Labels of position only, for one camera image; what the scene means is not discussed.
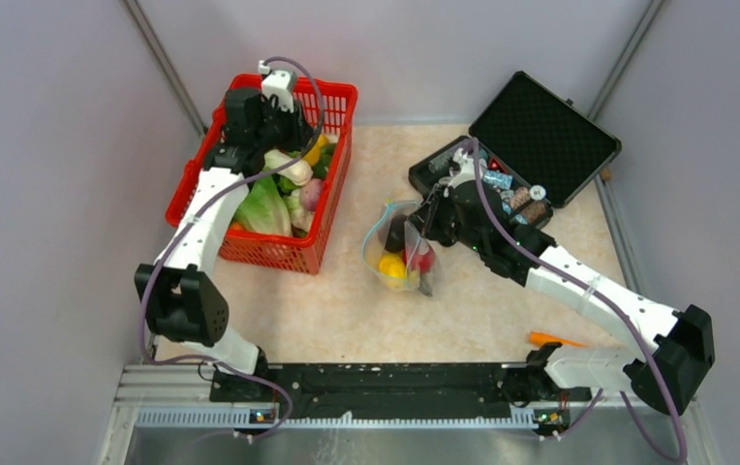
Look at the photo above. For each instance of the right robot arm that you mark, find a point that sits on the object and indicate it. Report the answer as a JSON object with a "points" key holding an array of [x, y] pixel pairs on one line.
{"points": [[666, 353]]}

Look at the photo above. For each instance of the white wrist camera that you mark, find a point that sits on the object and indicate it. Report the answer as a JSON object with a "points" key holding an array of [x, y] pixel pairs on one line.
{"points": [[465, 167], [278, 86]]}

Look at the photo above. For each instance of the clear zip top bag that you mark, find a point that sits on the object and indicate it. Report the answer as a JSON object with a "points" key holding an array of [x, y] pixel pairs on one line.
{"points": [[373, 246]]}

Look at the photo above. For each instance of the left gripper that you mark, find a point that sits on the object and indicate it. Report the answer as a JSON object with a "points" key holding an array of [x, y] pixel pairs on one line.
{"points": [[300, 133]]}

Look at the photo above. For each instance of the green lettuce toy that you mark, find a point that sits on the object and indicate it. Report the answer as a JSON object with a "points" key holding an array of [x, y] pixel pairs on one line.
{"points": [[263, 210]]}

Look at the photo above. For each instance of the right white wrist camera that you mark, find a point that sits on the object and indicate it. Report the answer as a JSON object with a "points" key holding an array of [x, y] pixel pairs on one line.
{"points": [[465, 167]]}

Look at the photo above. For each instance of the black poker chip case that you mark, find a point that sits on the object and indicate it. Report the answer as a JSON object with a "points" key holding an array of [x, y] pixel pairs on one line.
{"points": [[541, 151]]}

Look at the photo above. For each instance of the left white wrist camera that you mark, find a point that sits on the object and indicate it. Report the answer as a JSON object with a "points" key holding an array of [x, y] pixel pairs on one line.
{"points": [[278, 86]]}

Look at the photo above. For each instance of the yellow lemon toy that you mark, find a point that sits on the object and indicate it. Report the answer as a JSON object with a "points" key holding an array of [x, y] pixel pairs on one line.
{"points": [[314, 154]]}

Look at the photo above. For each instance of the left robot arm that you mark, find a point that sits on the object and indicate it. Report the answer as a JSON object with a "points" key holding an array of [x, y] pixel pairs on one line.
{"points": [[177, 295]]}

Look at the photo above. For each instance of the orange toy carrot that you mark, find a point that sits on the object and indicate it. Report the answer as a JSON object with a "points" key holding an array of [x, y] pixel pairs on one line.
{"points": [[539, 339]]}

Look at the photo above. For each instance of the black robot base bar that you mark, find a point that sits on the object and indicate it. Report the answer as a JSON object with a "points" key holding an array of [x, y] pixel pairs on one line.
{"points": [[488, 390]]}

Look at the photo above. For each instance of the yellow bell pepper toy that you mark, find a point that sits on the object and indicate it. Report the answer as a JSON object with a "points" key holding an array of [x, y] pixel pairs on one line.
{"points": [[395, 274]]}

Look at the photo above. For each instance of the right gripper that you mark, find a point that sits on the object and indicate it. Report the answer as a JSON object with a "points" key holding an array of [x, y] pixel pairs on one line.
{"points": [[425, 218]]}

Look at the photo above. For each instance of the green bok choy toy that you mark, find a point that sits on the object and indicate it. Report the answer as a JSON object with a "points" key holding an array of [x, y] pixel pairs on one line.
{"points": [[296, 170]]}

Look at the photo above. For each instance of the red plastic basket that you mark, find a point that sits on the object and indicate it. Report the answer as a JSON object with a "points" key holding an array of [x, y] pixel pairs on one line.
{"points": [[290, 253]]}

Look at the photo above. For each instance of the red pomegranate toy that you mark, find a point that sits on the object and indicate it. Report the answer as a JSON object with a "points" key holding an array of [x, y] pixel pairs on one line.
{"points": [[424, 258]]}

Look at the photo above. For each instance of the purple onion toy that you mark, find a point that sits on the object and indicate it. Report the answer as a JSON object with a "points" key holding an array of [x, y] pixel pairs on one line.
{"points": [[310, 194]]}

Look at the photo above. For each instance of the purple eggplant toy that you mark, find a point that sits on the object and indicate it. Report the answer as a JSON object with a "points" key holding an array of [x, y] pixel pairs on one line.
{"points": [[395, 236]]}

